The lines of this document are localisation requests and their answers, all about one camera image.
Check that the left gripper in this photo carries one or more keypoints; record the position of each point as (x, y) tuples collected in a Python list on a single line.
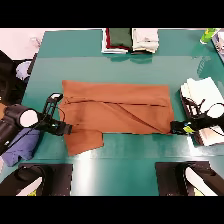
[(59, 128)]

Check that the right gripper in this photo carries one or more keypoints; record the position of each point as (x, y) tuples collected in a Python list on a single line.
[(181, 127)]

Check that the orange-brown T-shirt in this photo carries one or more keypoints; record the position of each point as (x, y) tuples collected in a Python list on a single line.
[(126, 106)]

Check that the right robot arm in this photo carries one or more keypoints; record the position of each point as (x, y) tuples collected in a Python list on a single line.
[(214, 112)]

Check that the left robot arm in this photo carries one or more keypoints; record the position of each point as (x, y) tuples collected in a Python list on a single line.
[(10, 124)]

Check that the blue garment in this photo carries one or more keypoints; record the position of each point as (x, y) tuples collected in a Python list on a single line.
[(21, 145)]

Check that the white garment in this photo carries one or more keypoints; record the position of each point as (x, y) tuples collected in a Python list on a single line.
[(205, 91)]

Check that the cream garment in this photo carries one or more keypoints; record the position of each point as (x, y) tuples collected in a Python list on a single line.
[(145, 40)]

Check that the green bottle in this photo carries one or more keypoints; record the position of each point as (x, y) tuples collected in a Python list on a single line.
[(208, 35)]

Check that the red garment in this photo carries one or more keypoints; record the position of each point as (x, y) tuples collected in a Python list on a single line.
[(107, 38)]

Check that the dark green garment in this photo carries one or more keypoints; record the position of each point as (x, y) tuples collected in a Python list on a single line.
[(120, 37)]

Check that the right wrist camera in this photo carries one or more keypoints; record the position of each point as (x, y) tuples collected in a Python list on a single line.
[(195, 107)]

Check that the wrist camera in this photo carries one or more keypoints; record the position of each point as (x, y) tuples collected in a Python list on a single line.
[(195, 107), (52, 101)]

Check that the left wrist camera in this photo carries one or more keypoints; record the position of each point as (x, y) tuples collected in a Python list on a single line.
[(52, 101)]

